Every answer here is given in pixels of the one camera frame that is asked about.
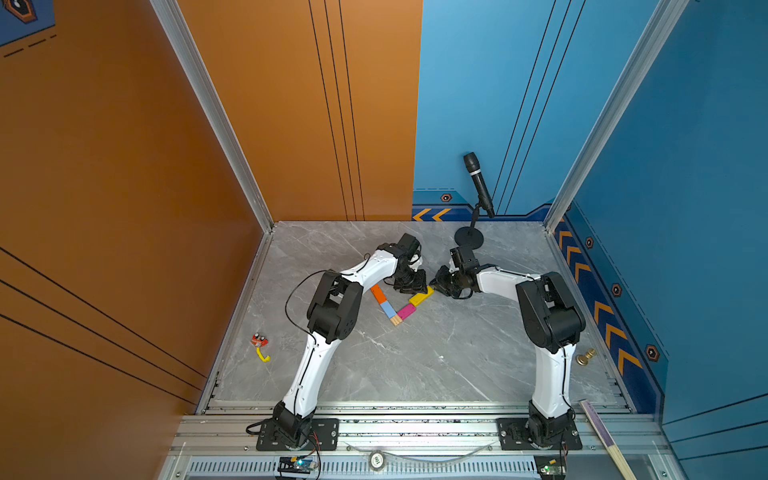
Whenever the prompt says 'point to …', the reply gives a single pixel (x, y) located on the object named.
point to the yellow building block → (418, 298)
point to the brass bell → (583, 359)
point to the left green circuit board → (293, 464)
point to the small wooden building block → (396, 320)
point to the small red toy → (259, 342)
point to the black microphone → (484, 197)
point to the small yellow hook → (264, 359)
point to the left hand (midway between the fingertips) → (426, 287)
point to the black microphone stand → (470, 237)
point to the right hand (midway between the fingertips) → (431, 283)
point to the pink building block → (407, 311)
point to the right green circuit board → (551, 467)
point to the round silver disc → (376, 460)
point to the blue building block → (390, 312)
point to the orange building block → (378, 293)
